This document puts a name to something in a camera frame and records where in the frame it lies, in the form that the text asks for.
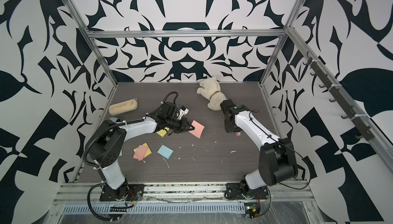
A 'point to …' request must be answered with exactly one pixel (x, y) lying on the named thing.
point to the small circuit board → (252, 209)
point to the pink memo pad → (198, 129)
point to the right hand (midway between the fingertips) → (234, 126)
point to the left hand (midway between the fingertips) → (194, 126)
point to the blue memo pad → (165, 151)
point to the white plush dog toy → (210, 88)
